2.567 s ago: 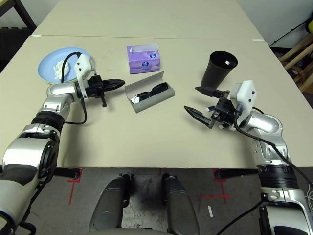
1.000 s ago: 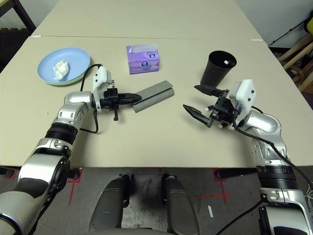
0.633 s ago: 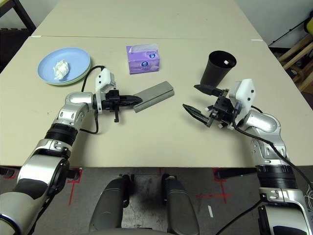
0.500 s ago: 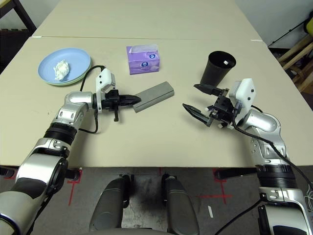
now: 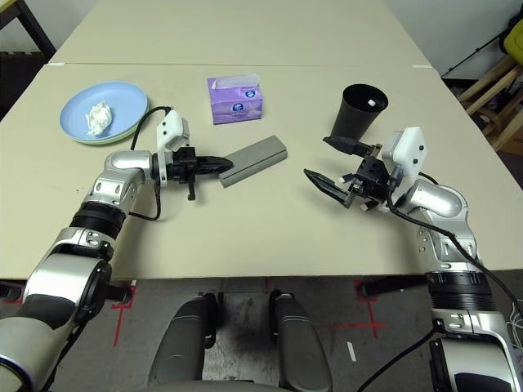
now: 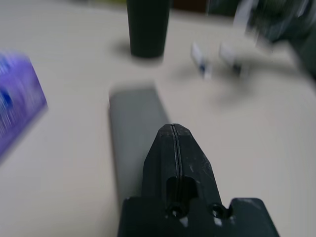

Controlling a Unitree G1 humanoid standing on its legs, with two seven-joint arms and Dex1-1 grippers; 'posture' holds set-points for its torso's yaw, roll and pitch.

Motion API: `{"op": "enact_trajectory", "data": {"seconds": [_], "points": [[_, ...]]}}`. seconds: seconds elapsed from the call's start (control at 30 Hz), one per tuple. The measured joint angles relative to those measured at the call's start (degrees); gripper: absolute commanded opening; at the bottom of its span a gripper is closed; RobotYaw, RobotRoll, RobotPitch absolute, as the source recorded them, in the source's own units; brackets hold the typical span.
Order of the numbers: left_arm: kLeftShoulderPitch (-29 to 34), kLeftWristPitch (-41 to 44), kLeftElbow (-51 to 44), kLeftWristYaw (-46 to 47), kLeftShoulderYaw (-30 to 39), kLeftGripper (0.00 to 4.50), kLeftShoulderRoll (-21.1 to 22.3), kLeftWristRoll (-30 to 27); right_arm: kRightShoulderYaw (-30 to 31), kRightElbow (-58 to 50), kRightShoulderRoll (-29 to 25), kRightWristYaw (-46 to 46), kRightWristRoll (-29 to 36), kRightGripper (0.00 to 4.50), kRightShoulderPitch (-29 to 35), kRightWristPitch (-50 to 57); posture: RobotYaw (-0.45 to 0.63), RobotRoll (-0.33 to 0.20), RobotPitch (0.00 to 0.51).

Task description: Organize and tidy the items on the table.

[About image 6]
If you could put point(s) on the white pen blue band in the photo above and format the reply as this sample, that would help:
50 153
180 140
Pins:
197 53

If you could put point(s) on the black plastic cup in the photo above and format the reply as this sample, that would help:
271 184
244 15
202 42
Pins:
148 29

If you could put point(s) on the grey glasses case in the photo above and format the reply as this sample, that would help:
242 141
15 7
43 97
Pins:
133 128

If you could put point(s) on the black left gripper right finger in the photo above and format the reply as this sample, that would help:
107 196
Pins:
195 160

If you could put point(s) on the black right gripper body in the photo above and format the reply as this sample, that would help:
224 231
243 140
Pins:
291 22

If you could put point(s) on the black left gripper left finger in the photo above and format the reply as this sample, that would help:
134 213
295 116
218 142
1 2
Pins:
160 158

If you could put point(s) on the white pen black band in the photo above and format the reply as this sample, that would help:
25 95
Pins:
229 54

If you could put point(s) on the purple tissue pack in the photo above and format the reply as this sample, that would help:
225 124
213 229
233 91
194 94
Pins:
17 103

